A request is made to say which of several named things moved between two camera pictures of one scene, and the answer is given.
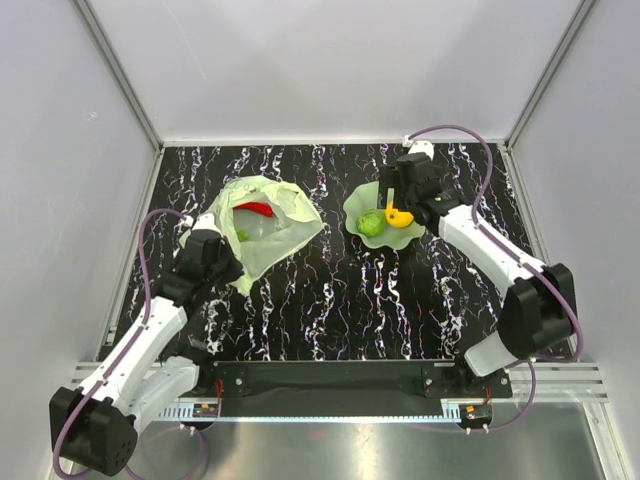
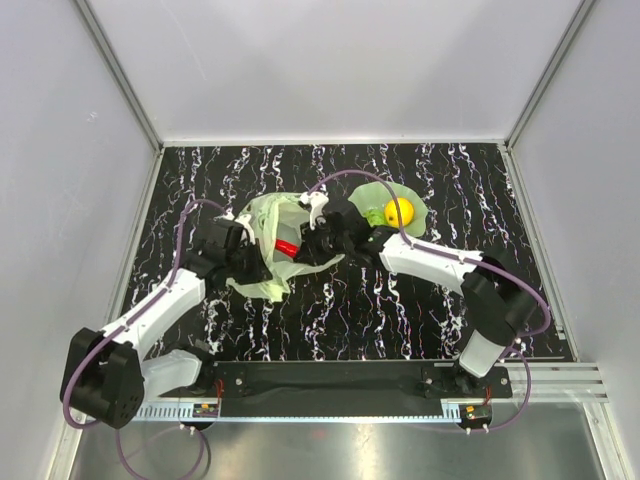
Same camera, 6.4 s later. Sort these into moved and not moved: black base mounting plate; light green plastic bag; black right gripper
Moved: black right gripper; light green plastic bag
Not moved: black base mounting plate
